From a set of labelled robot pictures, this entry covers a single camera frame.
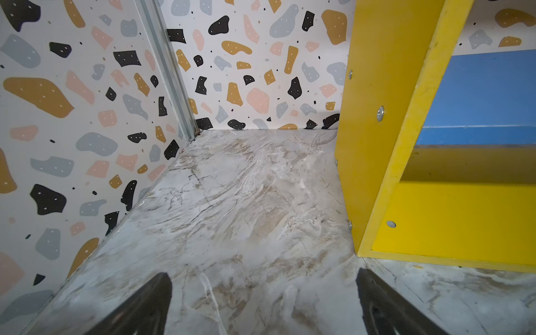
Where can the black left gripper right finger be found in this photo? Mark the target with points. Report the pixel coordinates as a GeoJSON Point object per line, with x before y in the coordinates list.
{"type": "Point", "coordinates": [385, 311]}

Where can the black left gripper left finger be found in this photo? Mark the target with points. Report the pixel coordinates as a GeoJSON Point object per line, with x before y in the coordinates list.
{"type": "Point", "coordinates": [145, 312]}

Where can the yellow shelf unit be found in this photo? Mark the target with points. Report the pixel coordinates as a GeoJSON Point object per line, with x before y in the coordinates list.
{"type": "Point", "coordinates": [436, 145]}

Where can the aluminium corner post left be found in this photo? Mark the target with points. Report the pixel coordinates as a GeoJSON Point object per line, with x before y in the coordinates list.
{"type": "Point", "coordinates": [157, 34]}

